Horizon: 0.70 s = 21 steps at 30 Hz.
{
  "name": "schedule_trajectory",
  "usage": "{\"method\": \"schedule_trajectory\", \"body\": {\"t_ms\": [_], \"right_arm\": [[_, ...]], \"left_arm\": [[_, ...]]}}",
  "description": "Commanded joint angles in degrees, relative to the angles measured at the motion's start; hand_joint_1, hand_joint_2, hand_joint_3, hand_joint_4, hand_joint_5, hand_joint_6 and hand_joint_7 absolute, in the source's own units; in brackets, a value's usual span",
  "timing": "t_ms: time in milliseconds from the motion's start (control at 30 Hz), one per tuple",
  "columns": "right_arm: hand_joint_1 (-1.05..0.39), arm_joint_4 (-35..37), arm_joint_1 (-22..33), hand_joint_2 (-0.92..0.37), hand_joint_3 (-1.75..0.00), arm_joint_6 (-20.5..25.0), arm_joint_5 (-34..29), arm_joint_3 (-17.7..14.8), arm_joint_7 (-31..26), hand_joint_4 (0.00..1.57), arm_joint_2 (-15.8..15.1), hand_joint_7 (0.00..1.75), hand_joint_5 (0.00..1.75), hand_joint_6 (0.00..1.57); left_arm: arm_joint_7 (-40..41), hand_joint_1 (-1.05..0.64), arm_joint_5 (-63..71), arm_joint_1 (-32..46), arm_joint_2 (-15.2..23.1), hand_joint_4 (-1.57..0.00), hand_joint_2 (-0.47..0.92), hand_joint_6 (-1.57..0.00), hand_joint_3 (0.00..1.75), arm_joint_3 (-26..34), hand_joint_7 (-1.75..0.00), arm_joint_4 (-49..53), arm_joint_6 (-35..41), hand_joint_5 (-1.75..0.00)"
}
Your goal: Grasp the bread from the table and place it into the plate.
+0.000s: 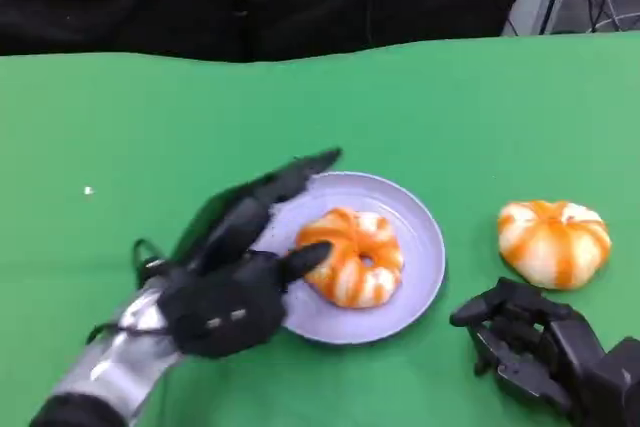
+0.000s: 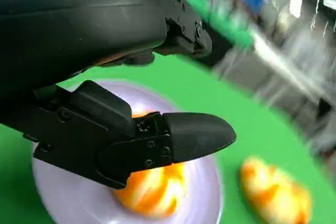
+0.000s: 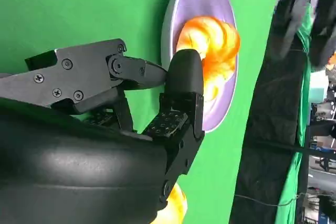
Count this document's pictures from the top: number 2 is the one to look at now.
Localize orange white toy bread roll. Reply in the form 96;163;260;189
112;108;187;220
239;156;313;224

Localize green table cloth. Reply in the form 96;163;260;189
0;53;336;224

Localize hanging green cloth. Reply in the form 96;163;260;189
154;0;256;49

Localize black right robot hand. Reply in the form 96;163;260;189
0;0;237;190

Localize lilac plate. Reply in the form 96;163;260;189
30;79;224;224

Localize workshop machines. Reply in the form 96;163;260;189
209;0;336;156

